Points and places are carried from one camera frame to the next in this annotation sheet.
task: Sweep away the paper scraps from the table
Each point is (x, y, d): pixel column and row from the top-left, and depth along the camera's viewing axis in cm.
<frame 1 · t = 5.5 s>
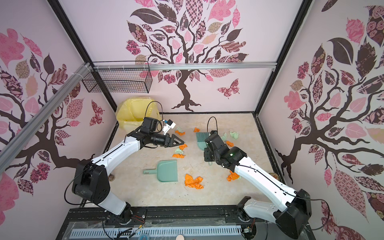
left hand: (180, 145, 78), fingers open
right hand: (207, 150, 78), fingers closed
green dustpan: (166, 170, 91), on the table
yellow-lined trash bin: (130, 113, 97), point 20 cm above the table
large orange paper scrap: (189, 181, 87), on the table
orange green scrap pile: (179, 152, 97), point 3 cm above the table
green orange scrap far: (178, 131, 109), point 2 cm above the table
small orange scrap far: (196, 129, 111), on the table
green scrap right: (234, 135, 108), on the table

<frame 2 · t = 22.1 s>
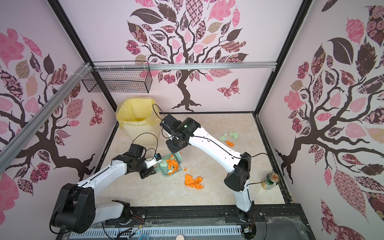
left hand: (151, 171, 86), fingers closed
right hand: (175, 144, 74), fingers closed
orange green scrap pile: (172, 165, 90), point 4 cm above the table
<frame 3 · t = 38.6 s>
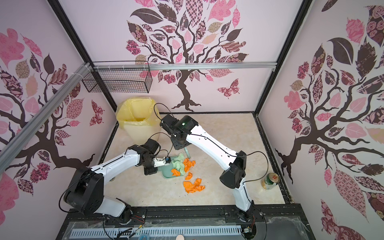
left hand: (152, 169, 86), fingers closed
right hand: (183, 141, 77), fingers closed
large orange paper scrap: (190, 188, 85), on the table
green scrap right: (178, 163, 92), point 3 cm above the table
small orange scrap right: (175, 172, 89), point 2 cm above the table
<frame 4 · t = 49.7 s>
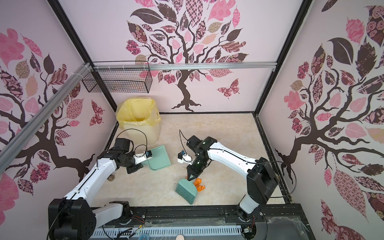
left hand: (138, 164, 84), fingers closed
right hand: (189, 176, 75), fingers closed
green dustpan: (160, 159, 90), point 6 cm above the table
